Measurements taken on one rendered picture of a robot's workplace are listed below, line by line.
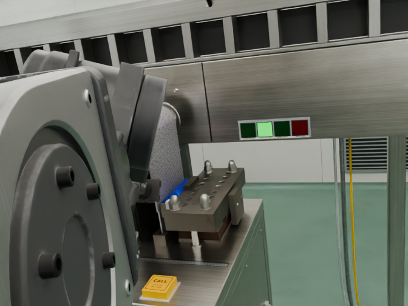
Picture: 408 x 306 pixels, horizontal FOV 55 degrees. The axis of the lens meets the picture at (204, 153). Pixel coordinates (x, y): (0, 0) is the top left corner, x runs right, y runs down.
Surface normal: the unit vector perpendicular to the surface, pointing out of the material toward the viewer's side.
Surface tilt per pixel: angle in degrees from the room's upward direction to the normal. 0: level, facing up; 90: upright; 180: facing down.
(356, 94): 90
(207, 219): 90
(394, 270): 90
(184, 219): 90
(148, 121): 77
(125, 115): 59
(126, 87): 68
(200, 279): 0
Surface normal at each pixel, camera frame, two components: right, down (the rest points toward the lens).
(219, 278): -0.13, -0.95
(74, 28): -0.32, 0.30
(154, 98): 0.21, -0.43
